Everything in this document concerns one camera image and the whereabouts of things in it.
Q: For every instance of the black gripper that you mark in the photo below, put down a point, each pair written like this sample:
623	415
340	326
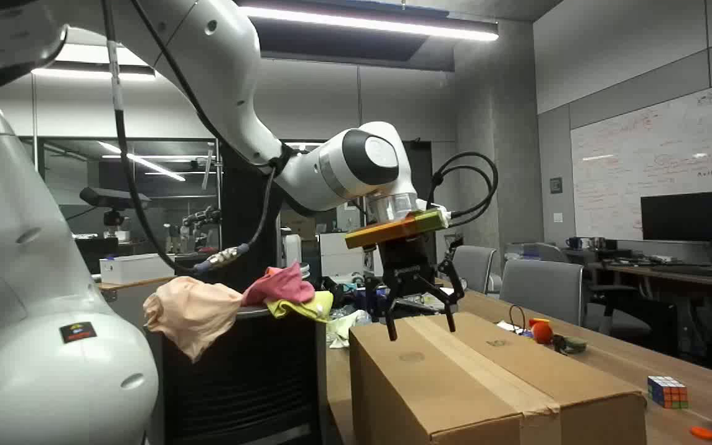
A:
409	263

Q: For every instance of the yellow shirt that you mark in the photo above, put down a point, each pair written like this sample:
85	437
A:
309	308

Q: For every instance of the pink shirt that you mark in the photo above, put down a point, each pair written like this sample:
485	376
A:
278	286

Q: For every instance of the peach shirt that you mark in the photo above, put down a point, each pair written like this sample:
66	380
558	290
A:
192	317

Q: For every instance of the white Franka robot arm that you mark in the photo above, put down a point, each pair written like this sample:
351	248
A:
36	248

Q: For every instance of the large cardboard box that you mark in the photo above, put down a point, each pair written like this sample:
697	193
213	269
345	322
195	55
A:
470	386

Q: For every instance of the pale crumpled plastic bag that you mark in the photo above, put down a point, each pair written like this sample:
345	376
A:
347	322

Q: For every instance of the white cabinet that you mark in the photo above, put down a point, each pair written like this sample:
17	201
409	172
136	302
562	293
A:
340	258

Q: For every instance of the orange ball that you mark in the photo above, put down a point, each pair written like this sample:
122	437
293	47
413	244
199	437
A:
541	332

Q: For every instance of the white canister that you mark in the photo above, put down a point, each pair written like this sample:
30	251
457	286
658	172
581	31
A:
293	251

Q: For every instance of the dark green clip toy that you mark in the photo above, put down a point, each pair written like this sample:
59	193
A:
570	344

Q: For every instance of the tall black panel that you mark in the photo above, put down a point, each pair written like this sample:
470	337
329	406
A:
240	214

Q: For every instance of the Rubik's cube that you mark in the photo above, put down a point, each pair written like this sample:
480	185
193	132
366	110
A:
668	391

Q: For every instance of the wooden desk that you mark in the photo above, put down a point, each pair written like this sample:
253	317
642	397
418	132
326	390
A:
686	277

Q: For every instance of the white plastic bin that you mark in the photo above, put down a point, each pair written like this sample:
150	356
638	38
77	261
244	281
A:
134	269

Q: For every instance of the black computer monitor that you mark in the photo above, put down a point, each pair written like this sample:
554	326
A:
692	217

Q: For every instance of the small orange disc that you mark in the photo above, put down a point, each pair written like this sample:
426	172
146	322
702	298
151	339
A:
702	433

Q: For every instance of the wrist camera with orange mount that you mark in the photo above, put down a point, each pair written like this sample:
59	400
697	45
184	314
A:
393	229

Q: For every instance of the wall thermostat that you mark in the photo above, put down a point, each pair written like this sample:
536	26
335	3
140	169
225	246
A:
554	187

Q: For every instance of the wall whiteboard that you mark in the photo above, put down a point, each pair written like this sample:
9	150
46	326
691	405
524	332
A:
661	165

